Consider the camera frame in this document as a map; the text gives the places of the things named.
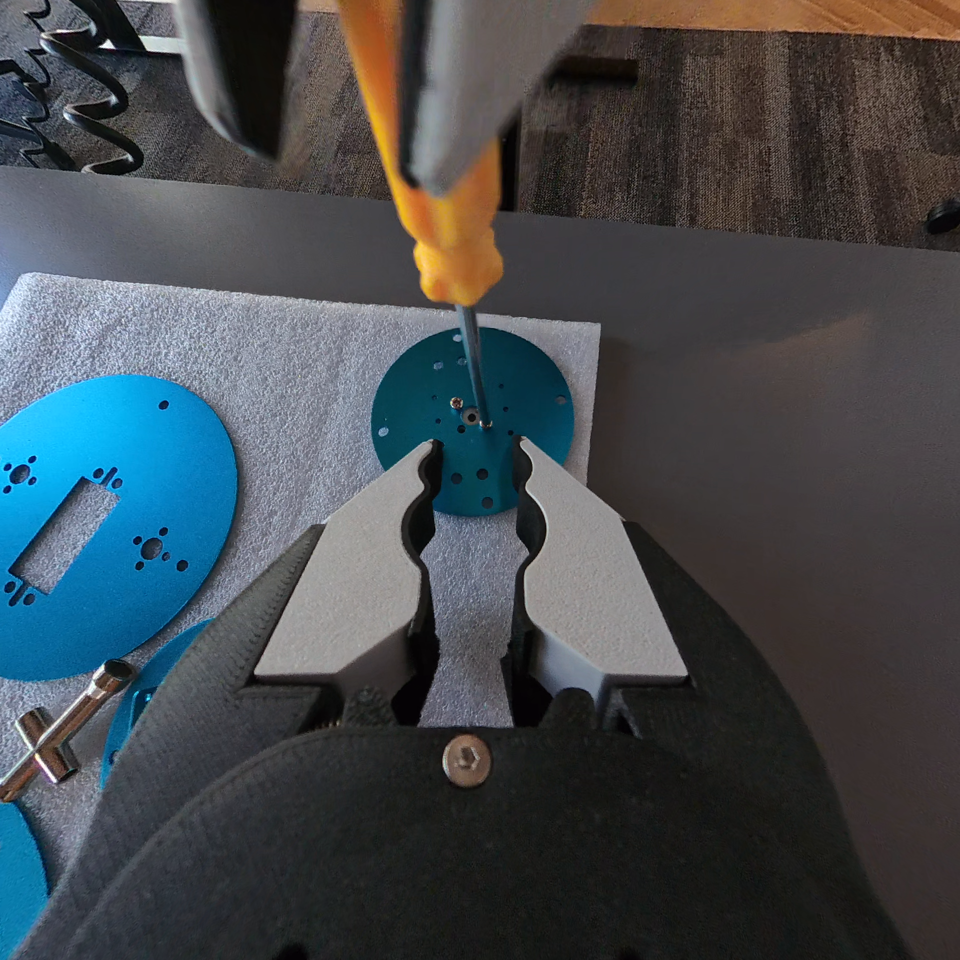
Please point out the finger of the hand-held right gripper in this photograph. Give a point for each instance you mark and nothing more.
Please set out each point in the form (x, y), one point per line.
(480, 75)
(240, 68)

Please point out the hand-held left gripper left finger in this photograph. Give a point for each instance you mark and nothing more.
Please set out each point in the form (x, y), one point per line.
(338, 600)

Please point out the black desk leg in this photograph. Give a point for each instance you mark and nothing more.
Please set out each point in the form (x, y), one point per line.
(135, 38)
(600, 69)

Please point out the grey desk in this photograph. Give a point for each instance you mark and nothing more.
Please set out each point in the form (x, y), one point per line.
(780, 450)

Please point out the black chair base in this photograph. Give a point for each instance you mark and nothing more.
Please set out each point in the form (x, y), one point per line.
(945, 215)

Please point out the large blue round plate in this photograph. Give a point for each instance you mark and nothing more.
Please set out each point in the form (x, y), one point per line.
(180, 480)

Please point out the small blue round plate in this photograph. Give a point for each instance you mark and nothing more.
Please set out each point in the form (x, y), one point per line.
(413, 390)

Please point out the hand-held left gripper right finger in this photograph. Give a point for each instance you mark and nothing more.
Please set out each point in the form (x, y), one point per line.
(600, 600)

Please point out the blue disc with bracket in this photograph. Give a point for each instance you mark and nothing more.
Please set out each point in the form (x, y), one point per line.
(150, 690)

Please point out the white foam sheet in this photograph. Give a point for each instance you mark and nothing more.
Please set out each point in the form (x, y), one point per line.
(300, 360)

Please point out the metal cross wrench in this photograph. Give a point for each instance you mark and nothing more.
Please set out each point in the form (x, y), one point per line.
(75, 717)

